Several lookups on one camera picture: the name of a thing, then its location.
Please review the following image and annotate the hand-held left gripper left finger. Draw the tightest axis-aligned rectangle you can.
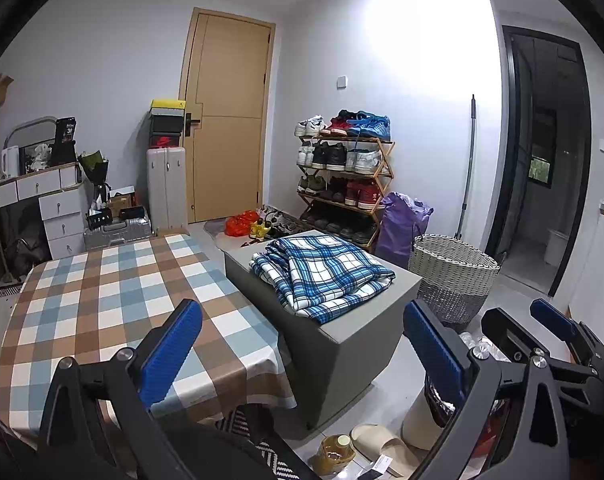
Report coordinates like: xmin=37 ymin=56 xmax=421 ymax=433
xmin=36 ymin=298 xmax=205 ymax=480

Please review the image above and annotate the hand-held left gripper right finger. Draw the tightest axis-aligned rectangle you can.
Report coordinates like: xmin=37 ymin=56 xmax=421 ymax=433
xmin=403 ymin=300 xmax=568 ymax=480

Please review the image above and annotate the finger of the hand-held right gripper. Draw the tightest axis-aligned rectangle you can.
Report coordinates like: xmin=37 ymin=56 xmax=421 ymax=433
xmin=481 ymin=307 xmax=601 ymax=381
xmin=529 ymin=298 xmax=604 ymax=361

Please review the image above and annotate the blue plaid shirt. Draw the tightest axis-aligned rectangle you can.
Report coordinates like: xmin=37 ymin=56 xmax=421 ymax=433
xmin=249 ymin=234 xmax=397 ymax=325

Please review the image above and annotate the white side cabinet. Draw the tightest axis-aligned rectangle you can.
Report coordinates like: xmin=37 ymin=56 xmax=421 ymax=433
xmin=567 ymin=200 xmax=604 ymax=342

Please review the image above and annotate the woven laundry basket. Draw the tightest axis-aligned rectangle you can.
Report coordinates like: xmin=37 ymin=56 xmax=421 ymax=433
xmin=408 ymin=234 xmax=502 ymax=329

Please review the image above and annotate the brown checkered tablecloth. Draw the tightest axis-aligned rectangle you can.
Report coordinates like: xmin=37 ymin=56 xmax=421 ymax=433
xmin=0 ymin=234 xmax=299 ymax=437

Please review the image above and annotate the grey storage ottoman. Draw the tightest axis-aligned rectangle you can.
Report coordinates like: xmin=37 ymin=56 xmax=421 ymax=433
xmin=224 ymin=230 xmax=423 ymax=431

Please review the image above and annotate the beige slipper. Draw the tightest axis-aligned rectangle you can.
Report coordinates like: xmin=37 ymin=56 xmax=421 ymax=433
xmin=351 ymin=424 xmax=423 ymax=479

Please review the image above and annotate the grey door mat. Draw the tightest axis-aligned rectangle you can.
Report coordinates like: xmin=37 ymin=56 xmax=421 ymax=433
xmin=204 ymin=210 xmax=304 ymax=252

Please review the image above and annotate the purple plastic bag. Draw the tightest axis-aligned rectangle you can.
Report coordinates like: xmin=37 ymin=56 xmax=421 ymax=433
xmin=374 ymin=191 xmax=434 ymax=271

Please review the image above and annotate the silver ribbed suitcase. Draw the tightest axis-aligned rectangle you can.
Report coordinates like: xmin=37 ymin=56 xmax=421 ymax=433
xmin=83 ymin=215 xmax=153 ymax=251

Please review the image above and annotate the black and white rug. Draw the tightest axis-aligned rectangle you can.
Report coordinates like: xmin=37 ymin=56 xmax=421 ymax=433
xmin=217 ymin=407 xmax=305 ymax=480

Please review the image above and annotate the bottle of yellow liquid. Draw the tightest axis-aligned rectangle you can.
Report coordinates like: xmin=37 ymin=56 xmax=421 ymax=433
xmin=312 ymin=434 xmax=357 ymax=479

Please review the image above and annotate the orange plastic bag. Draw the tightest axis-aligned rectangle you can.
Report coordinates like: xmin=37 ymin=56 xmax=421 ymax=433
xmin=225 ymin=211 xmax=261 ymax=237

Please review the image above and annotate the brown cardboard box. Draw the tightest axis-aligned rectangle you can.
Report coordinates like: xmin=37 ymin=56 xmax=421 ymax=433
xmin=107 ymin=194 xmax=136 ymax=217

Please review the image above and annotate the white tall cabinet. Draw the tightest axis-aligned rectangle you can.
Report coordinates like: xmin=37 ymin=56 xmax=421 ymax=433
xmin=146 ymin=146 xmax=190 ymax=235

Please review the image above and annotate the dark handbag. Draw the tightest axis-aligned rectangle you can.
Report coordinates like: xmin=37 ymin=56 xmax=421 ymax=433
xmin=4 ymin=237 xmax=49 ymax=277

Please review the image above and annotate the white drawer cabinet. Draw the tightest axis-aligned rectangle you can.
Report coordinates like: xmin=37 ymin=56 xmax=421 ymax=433
xmin=0 ymin=162 xmax=91 ymax=261

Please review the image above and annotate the wrapped flower bouquet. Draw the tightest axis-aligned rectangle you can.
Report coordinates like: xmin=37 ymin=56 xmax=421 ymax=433
xmin=78 ymin=150 xmax=111 ymax=187

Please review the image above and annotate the yellow shoe box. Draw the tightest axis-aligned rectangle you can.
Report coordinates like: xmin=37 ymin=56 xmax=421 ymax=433
xmin=149 ymin=100 xmax=188 ymax=116

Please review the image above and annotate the wooden door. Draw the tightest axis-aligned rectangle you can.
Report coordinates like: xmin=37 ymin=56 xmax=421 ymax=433
xmin=178 ymin=7 xmax=277 ymax=225

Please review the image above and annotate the white electric kettle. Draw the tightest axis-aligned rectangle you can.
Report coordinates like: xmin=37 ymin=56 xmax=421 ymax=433
xmin=1 ymin=146 xmax=22 ymax=179

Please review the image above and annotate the arched mirror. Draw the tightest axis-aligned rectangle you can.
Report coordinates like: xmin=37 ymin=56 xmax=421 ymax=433
xmin=4 ymin=116 xmax=59 ymax=172

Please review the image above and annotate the black doorway frame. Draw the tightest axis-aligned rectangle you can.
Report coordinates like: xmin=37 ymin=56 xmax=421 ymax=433
xmin=484 ymin=25 xmax=593 ymax=302

